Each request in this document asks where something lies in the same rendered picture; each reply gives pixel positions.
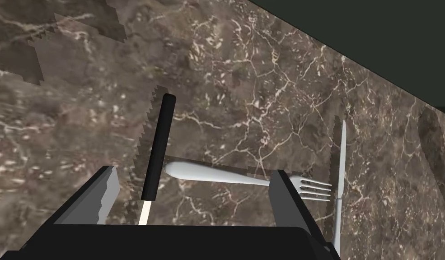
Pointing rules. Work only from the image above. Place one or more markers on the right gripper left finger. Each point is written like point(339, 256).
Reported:
point(95, 200)

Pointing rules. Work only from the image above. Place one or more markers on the silver knife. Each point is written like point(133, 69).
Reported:
point(341, 169)

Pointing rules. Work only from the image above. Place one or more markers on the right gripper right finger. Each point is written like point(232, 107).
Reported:
point(285, 204)

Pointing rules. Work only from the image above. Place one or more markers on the silver fork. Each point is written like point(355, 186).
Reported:
point(215, 174)

